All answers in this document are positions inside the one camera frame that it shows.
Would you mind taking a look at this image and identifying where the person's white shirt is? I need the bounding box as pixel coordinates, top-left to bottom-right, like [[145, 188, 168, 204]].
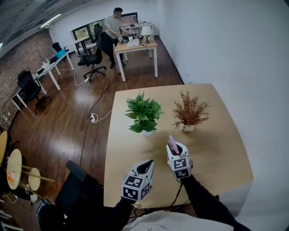
[[123, 209, 237, 231]]

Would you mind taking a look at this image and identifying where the white box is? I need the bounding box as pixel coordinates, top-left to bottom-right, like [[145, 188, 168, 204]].
[[127, 38, 141, 48]]

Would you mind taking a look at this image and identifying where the round wooden table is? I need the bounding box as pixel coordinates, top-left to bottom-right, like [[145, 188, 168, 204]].
[[6, 148, 23, 190]]

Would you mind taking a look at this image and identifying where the green leafy potted plant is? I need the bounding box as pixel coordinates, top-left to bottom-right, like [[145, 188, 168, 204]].
[[124, 92, 165, 137]]

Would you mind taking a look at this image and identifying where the small white side desk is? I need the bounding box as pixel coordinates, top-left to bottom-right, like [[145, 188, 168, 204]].
[[9, 86, 28, 111]]

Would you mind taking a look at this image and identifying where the black office chair with jacket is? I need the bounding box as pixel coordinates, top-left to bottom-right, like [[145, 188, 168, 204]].
[[77, 31, 107, 83]]

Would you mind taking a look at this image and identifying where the thin white floor cable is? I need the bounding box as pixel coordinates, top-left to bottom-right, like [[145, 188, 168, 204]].
[[58, 67, 88, 87]]

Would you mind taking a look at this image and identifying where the black mesh office chair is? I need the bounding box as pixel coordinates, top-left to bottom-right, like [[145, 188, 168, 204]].
[[37, 160, 107, 231]]

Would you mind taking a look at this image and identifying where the black high-back office chair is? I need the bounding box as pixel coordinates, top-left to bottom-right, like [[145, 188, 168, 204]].
[[17, 69, 51, 114]]

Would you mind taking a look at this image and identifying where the wooden desk with white legs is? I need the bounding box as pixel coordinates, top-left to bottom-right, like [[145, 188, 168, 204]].
[[114, 38, 158, 82]]

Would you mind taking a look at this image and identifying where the person's right forearm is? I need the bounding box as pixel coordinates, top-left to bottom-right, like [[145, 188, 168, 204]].
[[180, 175, 252, 231]]

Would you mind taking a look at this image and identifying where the long white desk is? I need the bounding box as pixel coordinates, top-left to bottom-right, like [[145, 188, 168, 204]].
[[31, 51, 75, 91]]

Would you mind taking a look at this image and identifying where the pink spray bottle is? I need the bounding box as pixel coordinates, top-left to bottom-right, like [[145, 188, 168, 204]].
[[168, 134, 181, 157]]

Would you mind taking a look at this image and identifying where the long black floor cable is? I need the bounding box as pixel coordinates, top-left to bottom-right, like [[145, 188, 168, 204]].
[[79, 71, 122, 168]]

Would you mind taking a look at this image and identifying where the white power cable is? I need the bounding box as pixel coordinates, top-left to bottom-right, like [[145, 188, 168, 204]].
[[94, 109, 113, 124]]

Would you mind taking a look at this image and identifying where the light wooden table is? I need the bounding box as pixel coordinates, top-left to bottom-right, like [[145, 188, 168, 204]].
[[103, 83, 255, 208]]

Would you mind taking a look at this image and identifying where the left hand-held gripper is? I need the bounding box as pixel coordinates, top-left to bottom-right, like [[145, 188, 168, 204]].
[[121, 159, 156, 202]]

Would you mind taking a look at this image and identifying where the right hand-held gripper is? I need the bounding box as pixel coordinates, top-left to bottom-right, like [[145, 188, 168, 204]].
[[166, 142, 194, 180]]

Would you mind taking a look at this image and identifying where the brown dry potted plant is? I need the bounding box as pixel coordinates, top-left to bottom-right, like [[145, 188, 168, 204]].
[[172, 89, 210, 133]]

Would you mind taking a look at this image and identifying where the round wooden stool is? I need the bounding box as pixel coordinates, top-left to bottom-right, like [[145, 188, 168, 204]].
[[21, 165, 56, 191]]

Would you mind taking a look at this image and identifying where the white shade table lamp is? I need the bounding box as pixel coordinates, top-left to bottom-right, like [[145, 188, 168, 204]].
[[140, 25, 153, 44]]

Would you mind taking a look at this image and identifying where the person's left forearm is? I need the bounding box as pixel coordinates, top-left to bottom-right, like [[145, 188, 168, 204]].
[[107, 195, 136, 231]]

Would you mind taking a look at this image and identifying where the dark framed window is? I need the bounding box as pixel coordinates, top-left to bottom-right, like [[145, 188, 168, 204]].
[[72, 12, 139, 44]]

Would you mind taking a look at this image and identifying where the long ceiling light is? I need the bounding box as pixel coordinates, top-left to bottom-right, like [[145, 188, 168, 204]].
[[40, 13, 62, 29]]

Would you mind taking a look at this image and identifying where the white desk by window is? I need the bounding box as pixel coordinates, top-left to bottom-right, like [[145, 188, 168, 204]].
[[124, 22, 154, 38]]

